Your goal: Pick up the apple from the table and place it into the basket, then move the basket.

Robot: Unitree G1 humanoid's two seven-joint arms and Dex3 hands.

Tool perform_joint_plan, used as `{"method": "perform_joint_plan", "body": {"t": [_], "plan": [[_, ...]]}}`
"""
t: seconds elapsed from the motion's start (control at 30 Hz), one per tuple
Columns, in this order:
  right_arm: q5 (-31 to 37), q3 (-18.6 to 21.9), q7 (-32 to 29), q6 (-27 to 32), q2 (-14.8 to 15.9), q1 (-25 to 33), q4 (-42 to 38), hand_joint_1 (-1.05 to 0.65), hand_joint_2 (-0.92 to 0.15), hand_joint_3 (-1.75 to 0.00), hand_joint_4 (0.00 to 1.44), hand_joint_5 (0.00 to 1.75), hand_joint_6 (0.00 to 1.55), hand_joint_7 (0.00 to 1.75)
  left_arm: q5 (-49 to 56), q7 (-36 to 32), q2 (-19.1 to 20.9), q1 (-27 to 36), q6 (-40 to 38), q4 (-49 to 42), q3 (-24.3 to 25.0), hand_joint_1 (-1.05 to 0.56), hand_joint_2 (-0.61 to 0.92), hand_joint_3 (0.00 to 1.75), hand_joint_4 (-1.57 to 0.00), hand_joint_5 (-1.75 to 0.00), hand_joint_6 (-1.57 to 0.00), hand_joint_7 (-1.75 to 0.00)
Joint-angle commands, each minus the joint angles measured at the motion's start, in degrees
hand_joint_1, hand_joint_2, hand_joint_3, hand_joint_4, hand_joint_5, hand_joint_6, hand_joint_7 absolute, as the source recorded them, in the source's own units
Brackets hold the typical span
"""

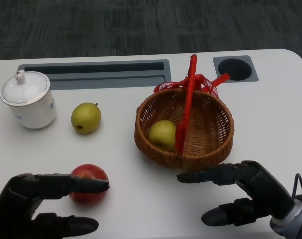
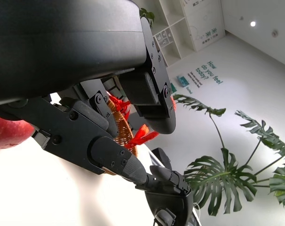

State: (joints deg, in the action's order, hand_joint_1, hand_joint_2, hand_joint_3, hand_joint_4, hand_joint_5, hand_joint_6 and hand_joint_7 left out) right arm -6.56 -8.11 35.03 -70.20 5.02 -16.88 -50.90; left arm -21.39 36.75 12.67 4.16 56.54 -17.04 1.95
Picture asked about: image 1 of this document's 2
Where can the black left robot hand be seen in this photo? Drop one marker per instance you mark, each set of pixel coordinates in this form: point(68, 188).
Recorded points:
point(21, 194)

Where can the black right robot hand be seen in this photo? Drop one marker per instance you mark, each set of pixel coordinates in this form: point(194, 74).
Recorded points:
point(263, 189)

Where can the red apple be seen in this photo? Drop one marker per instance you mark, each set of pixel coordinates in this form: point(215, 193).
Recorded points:
point(90, 171)

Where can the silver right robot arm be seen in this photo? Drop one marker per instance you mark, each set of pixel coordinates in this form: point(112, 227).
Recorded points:
point(300, 224)

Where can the white ceramic cup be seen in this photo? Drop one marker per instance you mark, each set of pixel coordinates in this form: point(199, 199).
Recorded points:
point(36, 114)

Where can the green pear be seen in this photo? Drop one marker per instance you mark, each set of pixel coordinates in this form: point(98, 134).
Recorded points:
point(86, 118)
point(161, 134)

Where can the white ceramic cup lid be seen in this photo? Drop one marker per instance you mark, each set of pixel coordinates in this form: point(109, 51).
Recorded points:
point(24, 87)

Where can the grey round cup holder recess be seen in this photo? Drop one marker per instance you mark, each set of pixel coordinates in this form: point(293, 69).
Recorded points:
point(234, 68)

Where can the grey long table tray recess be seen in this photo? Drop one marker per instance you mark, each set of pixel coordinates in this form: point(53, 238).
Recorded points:
point(103, 79)

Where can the red printed ribbon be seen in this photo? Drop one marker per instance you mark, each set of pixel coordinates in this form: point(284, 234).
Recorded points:
point(163, 86)

